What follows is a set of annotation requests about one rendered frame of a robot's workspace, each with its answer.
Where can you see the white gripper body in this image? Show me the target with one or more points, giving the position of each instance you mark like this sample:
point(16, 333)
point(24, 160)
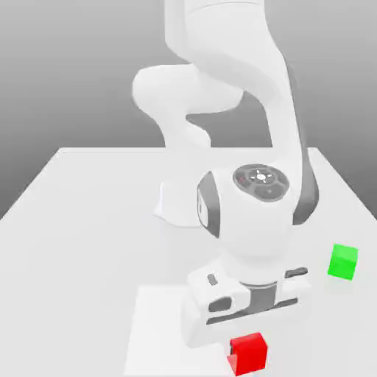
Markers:
point(235, 328)

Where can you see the small red cube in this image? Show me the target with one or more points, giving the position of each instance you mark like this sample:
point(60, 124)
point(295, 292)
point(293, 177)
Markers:
point(250, 355)

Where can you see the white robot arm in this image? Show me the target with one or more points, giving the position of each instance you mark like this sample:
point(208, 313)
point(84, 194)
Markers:
point(235, 73)

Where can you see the small green cube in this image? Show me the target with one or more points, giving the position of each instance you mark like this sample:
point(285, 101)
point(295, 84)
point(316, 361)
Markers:
point(343, 262)

